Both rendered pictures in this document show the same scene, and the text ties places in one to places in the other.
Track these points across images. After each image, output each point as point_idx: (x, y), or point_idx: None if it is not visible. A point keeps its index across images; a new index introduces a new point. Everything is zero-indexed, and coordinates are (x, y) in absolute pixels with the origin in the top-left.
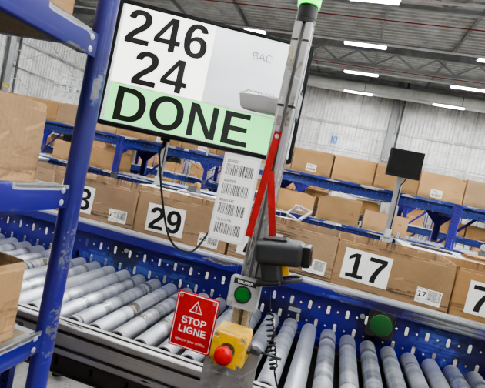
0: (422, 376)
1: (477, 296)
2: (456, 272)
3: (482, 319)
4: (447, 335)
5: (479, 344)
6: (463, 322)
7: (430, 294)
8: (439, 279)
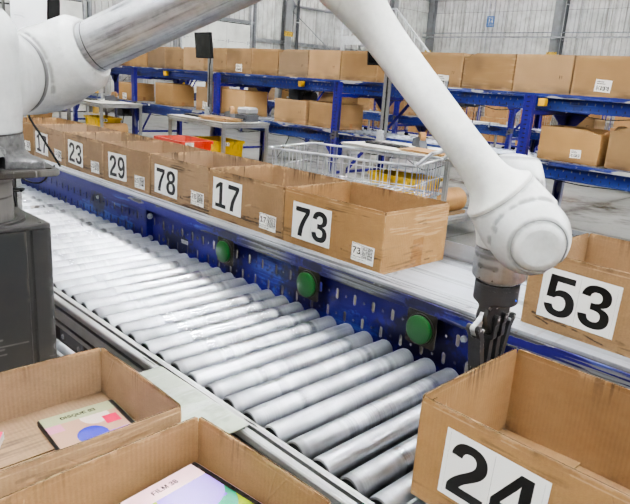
0: (196, 288)
1: (299, 218)
2: (284, 193)
3: (305, 243)
4: (274, 260)
5: (296, 269)
6: (274, 244)
7: (268, 219)
8: (273, 202)
